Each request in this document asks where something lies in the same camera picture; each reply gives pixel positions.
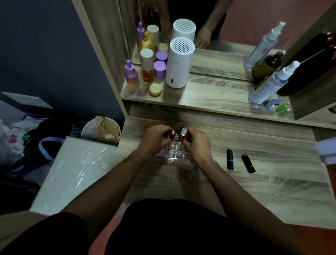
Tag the large dark brown bottle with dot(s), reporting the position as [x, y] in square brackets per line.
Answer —
[307, 65]

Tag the square black lipstick tube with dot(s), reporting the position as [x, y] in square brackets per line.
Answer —
[248, 163]

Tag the white bin with crumpled paper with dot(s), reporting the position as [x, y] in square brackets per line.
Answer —
[101, 130]

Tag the wooden vanity table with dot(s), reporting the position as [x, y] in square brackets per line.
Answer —
[225, 147]

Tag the clear spray bottle white nozzle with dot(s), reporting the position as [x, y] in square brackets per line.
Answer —
[273, 84]

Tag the round black lipstick tube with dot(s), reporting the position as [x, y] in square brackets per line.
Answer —
[230, 159]

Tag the red lipstick tube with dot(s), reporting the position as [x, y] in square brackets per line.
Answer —
[172, 134]

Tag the person's right hand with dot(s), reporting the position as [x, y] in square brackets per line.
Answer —
[200, 149]

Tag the person's right fingers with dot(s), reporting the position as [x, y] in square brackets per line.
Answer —
[189, 136]

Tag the grey flat box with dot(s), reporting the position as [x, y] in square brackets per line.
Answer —
[26, 101]

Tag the white cylindrical humidifier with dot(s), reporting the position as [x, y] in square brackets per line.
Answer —
[180, 64]

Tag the green round item under shelf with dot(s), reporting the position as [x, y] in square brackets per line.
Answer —
[172, 109]

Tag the white plastic wrapped board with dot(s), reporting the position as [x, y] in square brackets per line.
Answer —
[73, 174]

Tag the silver capped lipstick tube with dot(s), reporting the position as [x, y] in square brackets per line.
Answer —
[184, 131]

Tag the purple capped jar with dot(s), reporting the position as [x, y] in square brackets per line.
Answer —
[160, 70]

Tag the small blue toy figurine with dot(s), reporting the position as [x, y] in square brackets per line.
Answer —
[270, 105]

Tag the white box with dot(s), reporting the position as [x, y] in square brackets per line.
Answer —
[326, 152]

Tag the small green toy figurine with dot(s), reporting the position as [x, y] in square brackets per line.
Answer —
[283, 108]

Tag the person's right forearm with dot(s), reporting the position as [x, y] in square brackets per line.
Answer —
[244, 205]

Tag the person's black shorts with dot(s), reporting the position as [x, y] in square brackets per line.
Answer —
[162, 231]

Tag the pile of plastic bags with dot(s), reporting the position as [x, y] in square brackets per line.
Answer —
[9, 140]

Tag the person's left forearm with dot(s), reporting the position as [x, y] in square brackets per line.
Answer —
[112, 184]

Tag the clear acrylic lipstick organizer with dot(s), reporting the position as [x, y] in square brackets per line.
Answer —
[176, 149]

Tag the person's left hand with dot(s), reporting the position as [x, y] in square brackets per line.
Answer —
[153, 140]

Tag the small yellow cream jar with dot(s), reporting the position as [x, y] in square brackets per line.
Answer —
[155, 90]

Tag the person's left fingers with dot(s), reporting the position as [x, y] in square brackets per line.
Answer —
[164, 131]

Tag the amber bottle with cream cap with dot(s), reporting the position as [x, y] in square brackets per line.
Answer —
[147, 67]

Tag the purple dropper bottle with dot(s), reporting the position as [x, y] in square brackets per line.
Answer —
[131, 75]

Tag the vanity mirror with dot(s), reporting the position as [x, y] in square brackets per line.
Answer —
[210, 29]

